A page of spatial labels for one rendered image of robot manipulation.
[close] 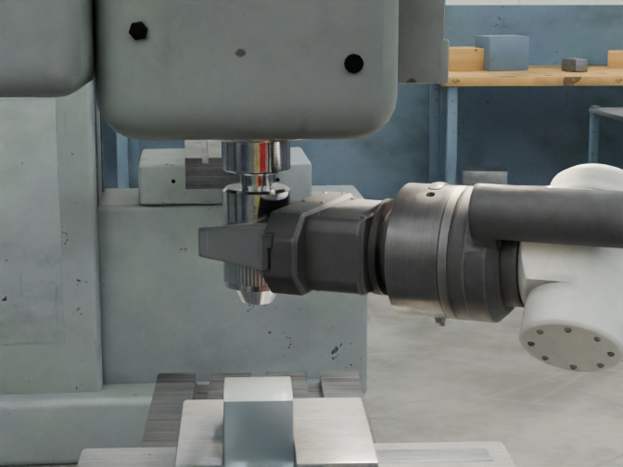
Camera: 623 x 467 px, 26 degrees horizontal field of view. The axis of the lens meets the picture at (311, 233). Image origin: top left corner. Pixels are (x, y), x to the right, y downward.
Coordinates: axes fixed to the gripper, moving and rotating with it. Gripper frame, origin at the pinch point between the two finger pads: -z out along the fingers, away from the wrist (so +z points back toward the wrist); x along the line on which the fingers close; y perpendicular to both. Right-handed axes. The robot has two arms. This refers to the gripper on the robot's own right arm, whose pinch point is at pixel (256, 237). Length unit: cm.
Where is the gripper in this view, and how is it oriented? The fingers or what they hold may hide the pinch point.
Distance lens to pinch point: 94.3
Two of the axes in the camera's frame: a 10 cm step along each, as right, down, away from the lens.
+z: 9.2, 0.7, -3.8
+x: -3.8, 1.8, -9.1
